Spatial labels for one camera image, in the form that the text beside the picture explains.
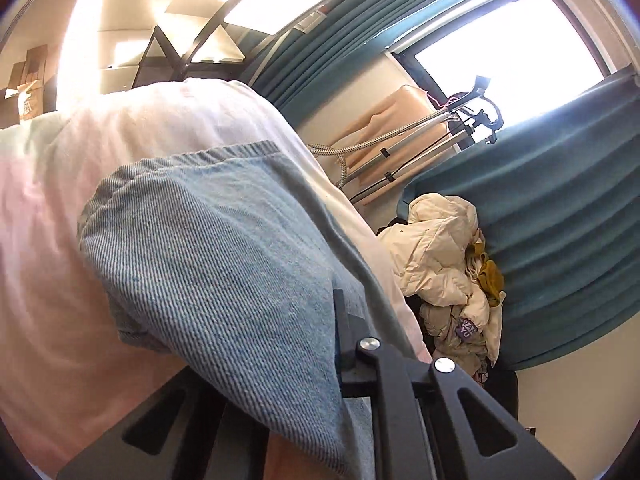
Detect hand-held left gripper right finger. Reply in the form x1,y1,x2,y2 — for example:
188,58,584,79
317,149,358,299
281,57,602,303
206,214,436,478
332,287,576,480

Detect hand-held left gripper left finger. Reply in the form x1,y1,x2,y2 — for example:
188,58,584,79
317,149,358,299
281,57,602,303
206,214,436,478
55,365,271,480

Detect blue denim jeans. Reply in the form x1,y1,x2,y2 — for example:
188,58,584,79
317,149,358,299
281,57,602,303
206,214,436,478
77,141,436,480

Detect cream down jacket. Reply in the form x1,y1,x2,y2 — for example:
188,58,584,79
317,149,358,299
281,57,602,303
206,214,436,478
375,192,506,376

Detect grey garment with purple label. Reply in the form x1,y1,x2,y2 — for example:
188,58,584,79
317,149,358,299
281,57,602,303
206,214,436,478
420,305,496,376

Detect mustard garment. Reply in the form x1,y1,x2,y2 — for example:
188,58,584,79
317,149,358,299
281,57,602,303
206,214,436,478
467,242,506,307

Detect black armchair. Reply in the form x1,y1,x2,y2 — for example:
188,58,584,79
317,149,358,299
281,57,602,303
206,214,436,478
482,365,521,421

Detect garment steamer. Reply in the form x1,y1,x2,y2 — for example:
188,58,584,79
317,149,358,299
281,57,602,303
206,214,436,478
307,75,506,206

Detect peach ironing board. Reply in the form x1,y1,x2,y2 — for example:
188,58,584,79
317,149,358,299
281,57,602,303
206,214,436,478
330,85,466,206

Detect wide teal curtain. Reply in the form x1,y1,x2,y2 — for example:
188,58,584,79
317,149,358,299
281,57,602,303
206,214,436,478
395,67,640,371

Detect pastel tie-dye duvet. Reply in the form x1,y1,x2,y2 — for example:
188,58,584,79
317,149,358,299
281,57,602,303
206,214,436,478
0,77,433,461

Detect narrow teal curtain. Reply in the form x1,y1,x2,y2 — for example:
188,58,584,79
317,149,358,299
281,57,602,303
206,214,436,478
240,0,546,126

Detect window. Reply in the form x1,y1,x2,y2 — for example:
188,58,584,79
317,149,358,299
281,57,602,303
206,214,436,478
390,0,621,131

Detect beige cabinet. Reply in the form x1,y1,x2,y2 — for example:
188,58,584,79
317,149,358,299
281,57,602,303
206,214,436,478
97,0,251,93

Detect cardboard box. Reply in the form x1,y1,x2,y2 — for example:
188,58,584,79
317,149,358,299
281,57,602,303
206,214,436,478
0,45,51,126

